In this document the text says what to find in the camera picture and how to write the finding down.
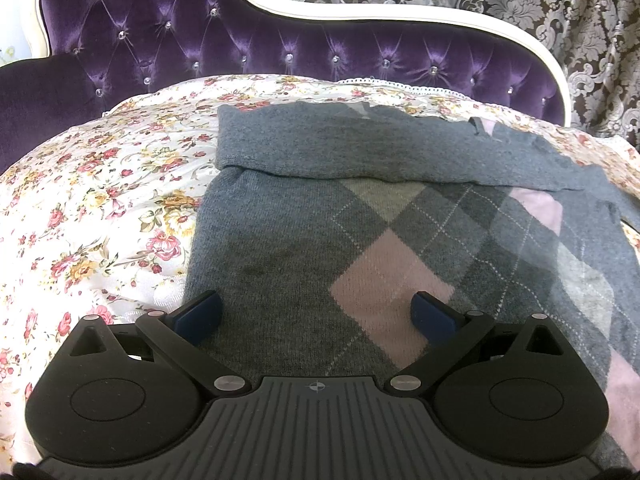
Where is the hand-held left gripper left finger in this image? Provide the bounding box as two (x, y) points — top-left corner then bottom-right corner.
(69, 290), (252, 402)

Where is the floral bedspread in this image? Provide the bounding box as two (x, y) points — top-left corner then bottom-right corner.
(0, 74), (640, 466)

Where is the grey damask curtain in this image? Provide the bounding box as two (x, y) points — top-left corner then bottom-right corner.
(239, 0), (640, 153)

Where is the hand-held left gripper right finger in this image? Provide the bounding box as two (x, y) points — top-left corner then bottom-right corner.
(384, 291), (569, 401)

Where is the grey argyle knit sweater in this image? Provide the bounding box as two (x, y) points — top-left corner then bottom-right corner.
(184, 101), (640, 476)

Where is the purple tufted headboard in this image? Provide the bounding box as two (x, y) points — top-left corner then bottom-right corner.
(0, 0), (573, 176)

